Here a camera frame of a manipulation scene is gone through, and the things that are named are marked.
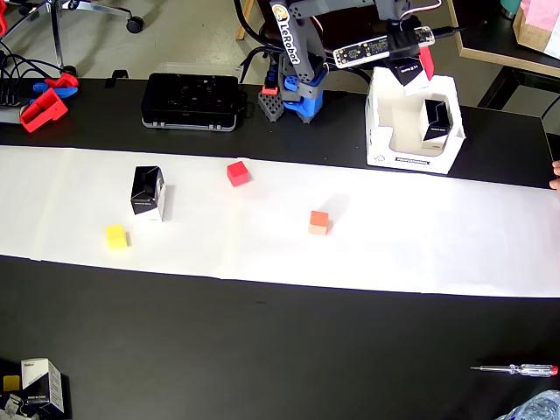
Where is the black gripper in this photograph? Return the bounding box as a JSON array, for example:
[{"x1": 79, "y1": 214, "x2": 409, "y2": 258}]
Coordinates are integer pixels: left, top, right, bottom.
[{"x1": 385, "y1": 30, "x2": 436, "y2": 82}]

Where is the small black and white box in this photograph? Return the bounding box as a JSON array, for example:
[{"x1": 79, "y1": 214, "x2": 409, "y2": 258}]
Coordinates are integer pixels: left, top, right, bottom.
[
  {"x1": 386, "y1": 58, "x2": 432, "y2": 98},
  {"x1": 129, "y1": 164, "x2": 168, "y2": 224},
  {"x1": 418, "y1": 98, "x2": 454, "y2": 151}
]

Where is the long white paper sheet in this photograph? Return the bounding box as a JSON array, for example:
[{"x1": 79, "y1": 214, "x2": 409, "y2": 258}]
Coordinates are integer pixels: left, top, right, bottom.
[{"x1": 0, "y1": 144, "x2": 560, "y2": 299}]

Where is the grey robot arm blue base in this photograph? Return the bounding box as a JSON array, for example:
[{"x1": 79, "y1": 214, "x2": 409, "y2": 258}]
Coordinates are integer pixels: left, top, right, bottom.
[{"x1": 256, "y1": 0, "x2": 444, "y2": 126}]

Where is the wooden edged black table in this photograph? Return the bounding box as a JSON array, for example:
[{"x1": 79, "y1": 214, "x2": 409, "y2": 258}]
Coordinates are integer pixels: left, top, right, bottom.
[{"x1": 445, "y1": 0, "x2": 560, "y2": 132}]

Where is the white cardboard display box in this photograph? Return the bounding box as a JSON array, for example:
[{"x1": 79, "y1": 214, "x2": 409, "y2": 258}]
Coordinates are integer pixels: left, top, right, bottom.
[{"x1": 364, "y1": 65, "x2": 466, "y2": 176}]

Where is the brown cardboard box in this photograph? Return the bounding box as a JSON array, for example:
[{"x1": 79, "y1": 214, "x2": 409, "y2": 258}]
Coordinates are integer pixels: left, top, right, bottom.
[{"x1": 512, "y1": 3, "x2": 553, "y2": 54}]

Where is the orange cube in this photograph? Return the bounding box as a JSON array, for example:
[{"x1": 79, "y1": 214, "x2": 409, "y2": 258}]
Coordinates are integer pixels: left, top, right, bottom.
[{"x1": 307, "y1": 209, "x2": 331, "y2": 237}]

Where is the red cube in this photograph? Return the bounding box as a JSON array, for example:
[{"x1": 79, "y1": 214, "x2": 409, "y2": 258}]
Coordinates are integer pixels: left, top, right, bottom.
[{"x1": 226, "y1": 160, "x2": 251, "y2": 188}]

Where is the black hard case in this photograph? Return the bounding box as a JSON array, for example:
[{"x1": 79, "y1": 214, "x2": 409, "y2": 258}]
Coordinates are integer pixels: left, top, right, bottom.
[{"x1": 140, "y1": 72, "x2": 242, "y2": 132}]

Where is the black metal hook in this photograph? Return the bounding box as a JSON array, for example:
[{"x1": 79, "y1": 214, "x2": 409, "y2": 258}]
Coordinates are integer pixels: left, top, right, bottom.
[{"x1": 104, "y1": 69, "x2": 130, "y2": 89}]

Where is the yellow cube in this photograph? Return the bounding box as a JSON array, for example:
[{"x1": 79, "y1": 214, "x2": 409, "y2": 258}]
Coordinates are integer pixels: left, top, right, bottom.
[{"x1": 104, "y1": 223, "x2": 130, "y2": 251}]

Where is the clear plastic water bottle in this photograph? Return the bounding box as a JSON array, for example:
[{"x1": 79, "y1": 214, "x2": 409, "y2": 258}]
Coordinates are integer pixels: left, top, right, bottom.
[{"x1": 495, "y1": 388, "x2": 560, "y2": 420}]

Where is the small red printed part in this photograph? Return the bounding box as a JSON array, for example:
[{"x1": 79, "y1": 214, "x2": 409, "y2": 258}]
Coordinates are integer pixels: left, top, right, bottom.
[{"x1": 43, "y1": 72, "x2": 81, "y2": 90}]

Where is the office chair chrome base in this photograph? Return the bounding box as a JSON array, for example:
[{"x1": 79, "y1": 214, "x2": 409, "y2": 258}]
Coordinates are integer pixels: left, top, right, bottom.
[{"x1": 0, "y1": 0, "x2": 146, "y2": 76}]

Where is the blue printed part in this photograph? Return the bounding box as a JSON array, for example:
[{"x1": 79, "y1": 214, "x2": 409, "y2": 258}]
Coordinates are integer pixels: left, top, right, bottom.
[{"x1": 31, "y1": 80, "x2": 81, "y2": 99}]

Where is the grey power strip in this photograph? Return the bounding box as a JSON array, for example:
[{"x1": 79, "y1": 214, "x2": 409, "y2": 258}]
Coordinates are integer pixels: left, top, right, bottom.
[{"x1": 0, "y1": 101, "x2": 28, "y2": 127}]

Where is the white and black product box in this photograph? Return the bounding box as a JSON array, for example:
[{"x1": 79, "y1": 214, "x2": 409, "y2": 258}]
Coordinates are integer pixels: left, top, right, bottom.
[{"x1": 20, "y1": 357, "x2": 66, "y2": 417}]

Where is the black and white packaging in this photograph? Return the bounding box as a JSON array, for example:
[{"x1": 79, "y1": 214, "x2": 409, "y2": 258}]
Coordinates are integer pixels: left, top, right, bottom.
[{"x1": 0, "y1": 390, "x2": 41, "y2": 420}]

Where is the black usb cable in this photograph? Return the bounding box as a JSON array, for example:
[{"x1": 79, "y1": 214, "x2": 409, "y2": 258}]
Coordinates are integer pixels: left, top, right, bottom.
[{"x1": 232, "y1": 0, "x2": 466, "y2": 89}]

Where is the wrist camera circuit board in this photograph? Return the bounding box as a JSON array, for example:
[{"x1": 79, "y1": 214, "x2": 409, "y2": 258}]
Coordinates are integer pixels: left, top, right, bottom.
[{"x1": 332, "y1": 25, "x2": 437, "y2": 71}]

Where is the clear handled screwdriver red cap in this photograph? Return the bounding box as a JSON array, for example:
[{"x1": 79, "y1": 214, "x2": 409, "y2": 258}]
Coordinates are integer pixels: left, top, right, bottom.
[{"x1": 469, "y1": 363, "x2": 560, "y2": 379}]

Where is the large red printed bracket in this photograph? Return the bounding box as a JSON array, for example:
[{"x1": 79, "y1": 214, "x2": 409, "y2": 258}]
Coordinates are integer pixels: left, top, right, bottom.
[{"x1": 18, "y1": 87, "x2": 70, "y2": 134}]

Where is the black cable bundle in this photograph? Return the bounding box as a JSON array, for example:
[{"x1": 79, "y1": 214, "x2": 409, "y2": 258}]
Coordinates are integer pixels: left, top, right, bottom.
[{"x1": 0, "y1": 38, "x2": 67, "y2": 109}]

